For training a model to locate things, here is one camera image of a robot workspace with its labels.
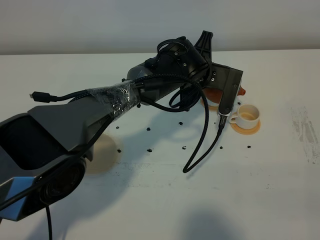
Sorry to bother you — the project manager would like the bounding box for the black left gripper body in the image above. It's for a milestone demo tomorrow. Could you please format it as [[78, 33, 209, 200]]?
[[147, 37, 227, 90]]

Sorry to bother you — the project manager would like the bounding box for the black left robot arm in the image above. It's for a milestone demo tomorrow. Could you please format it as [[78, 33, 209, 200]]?
[[0, 31, 219, 221]]

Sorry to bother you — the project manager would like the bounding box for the brown clay teapot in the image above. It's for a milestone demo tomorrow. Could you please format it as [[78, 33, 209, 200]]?
[[202, 86, 247, 104]]

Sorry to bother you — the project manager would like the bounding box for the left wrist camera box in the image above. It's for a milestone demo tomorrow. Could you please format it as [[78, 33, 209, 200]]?
[[217, 67, 243, 116]]

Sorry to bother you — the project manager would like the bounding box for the near white teacup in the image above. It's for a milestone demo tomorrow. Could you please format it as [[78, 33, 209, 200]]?
[[229, 104, 260, 130]]

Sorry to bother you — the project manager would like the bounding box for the beige round teapot coaster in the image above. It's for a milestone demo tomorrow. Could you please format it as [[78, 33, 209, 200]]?
[[86, 134, 118, 175]]

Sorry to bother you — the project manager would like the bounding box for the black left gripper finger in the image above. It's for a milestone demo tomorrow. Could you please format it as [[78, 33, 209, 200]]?
[[193, 30, 213, 63]]

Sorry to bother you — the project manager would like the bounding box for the orange cup coaster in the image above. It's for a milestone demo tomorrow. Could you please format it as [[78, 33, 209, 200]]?
[[200, 98, 219, 109], [230, 120, 261, 136]]

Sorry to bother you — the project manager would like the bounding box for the far orange cup coaster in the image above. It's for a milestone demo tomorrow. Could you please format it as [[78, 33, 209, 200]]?
[[200, 98, 219, 109]]

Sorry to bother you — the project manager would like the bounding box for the near orange cup coaster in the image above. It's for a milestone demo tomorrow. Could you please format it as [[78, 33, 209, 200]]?
[[230, 120, 261, 136]]

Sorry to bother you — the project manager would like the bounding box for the black braided left cable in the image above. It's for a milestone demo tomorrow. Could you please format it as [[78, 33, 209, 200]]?
[[0, 37, 228, 240]]

